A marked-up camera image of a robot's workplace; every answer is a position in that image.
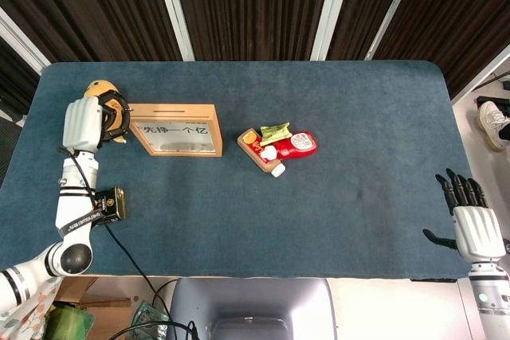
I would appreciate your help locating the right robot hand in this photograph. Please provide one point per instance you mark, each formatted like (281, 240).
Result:
(478, 232)

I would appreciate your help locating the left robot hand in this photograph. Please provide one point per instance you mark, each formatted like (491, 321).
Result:
(81, 125)

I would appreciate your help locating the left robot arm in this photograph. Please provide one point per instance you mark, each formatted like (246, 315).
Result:
(73, 204)

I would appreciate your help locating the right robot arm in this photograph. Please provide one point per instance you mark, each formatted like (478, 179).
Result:
(490, 300)

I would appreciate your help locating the yellow plush toy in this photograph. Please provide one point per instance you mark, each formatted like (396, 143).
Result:
(99, 87)

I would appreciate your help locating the black tin with gold lid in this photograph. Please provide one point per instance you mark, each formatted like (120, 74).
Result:
(113, 204)

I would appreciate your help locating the white sneaker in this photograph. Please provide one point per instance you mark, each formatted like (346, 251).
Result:
(492, 121)

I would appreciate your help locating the blue table cloth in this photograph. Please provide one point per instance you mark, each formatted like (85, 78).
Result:
(318, 216)

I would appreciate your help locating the cardboard box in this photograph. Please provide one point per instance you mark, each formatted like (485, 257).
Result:
(79, 288)

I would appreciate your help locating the brown bottle with white cap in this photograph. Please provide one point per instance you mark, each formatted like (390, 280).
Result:
(266, 165)

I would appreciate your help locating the floral cloth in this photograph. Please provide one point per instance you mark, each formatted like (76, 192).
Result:
(36, 312)

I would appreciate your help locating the yellow-green snack packet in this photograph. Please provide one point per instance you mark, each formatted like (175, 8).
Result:
(275, 133)

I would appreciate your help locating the green plastic bag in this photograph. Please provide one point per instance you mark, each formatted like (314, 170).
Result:
(71, 322)

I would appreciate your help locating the red ketchup bottle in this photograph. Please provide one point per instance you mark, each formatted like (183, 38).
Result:
(299, 147)

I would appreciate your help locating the grey robot torso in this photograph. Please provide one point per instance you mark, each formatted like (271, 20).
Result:
(255, 304)

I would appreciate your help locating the wooden coin box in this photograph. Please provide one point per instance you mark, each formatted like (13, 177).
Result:
(175, 111)

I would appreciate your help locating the white partition post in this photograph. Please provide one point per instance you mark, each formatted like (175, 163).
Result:
(394, 5)
(173, 5)
(22, 39)
(332, 5)

